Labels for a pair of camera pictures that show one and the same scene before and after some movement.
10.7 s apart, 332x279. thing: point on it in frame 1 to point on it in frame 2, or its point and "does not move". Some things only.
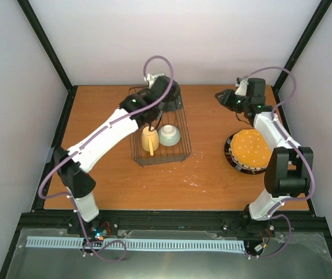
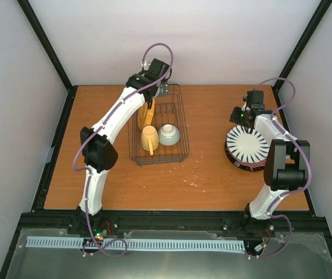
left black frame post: x=51 y=53 does not move
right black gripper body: x=239 y=106 to x=238 y=119
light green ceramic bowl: x=169 y=135 does not move
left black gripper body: x=170 y=105 to x=163 y=89
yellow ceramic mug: x=150 y=139 does not move
